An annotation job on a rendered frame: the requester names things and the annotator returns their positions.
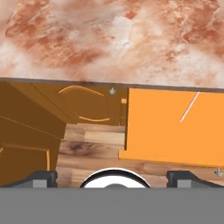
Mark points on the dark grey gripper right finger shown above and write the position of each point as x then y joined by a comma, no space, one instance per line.
178,178

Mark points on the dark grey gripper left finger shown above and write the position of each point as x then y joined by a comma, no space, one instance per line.
43,178

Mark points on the small grey drawer knob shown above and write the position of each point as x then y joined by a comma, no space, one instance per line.
218,172

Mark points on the open orange wooden drawer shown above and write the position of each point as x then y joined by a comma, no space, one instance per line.
163,128

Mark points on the brown drawer front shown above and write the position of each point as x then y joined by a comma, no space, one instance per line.
26,110

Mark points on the brown cupboard door, square panel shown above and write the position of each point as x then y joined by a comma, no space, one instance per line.
26,160

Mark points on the white round object, black rim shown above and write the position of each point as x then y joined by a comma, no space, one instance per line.
115,178

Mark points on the brown cupboard door, arched panel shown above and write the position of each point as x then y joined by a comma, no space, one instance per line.
87,105

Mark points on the small grey cupboard knob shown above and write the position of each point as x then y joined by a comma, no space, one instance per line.
112,91

